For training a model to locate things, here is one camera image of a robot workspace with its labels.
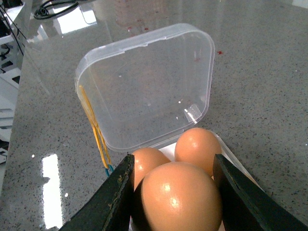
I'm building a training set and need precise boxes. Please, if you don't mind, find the yellow rubber band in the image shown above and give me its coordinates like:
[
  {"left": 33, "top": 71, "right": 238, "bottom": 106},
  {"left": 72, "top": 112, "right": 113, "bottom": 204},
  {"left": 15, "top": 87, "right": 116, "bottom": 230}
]
[{"left": 77, "top": 85, "right": 112, "bottom": 168}]

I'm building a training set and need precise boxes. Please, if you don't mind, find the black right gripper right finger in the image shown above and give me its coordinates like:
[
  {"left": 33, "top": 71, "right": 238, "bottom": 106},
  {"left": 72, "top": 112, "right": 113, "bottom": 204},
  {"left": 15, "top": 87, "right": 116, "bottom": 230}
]
[{"left": 213, "top": 154, "right": 308, "bottom": 231}]

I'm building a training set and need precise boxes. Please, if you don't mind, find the brown egg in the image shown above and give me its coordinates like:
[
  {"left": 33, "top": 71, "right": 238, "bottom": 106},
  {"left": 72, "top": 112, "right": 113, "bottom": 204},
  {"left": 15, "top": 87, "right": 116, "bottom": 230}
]
[
  {"left": 131, "top": 162, "right": 222, "bottom": 231},
  {"left": 174, "top": 128, "right": 222, "bottom": 176},
  {"left": 132, "top": 147, "right": 171, "bottom": 190}
]

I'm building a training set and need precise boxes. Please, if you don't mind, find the white frame furniture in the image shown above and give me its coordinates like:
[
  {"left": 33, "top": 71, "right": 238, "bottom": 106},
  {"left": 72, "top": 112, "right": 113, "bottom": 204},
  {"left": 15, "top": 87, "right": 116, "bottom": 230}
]
[{"left": 0, "top": 0, "right": 26, "bottom": 164}]

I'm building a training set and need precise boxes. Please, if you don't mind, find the blue rubber band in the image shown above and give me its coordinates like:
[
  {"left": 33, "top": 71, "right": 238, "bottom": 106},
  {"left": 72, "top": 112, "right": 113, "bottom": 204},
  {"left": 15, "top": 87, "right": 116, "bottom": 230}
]
[{"left": 105, "top": 164, "right": 114, "bottom": 177}]

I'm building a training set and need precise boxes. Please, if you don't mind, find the black cable coil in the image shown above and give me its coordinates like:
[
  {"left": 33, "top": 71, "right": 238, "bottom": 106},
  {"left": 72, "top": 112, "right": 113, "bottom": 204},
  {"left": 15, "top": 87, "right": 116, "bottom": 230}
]
[{"left": 33, "top": 0, "right": 79, "bottom": 20}]

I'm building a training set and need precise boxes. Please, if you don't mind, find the clear plastic egg box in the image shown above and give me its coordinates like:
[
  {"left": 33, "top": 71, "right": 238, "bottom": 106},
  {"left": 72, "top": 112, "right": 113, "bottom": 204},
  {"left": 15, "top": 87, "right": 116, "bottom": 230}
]
[{"left": 75, "top": 23, "right": 260, "bottom": 231}]

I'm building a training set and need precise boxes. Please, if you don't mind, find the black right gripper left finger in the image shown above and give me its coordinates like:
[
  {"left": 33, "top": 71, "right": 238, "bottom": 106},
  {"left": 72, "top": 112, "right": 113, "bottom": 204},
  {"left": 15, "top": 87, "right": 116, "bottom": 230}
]
[{"left": 60, "top": 154, "right": 134, "bottom": 231}]

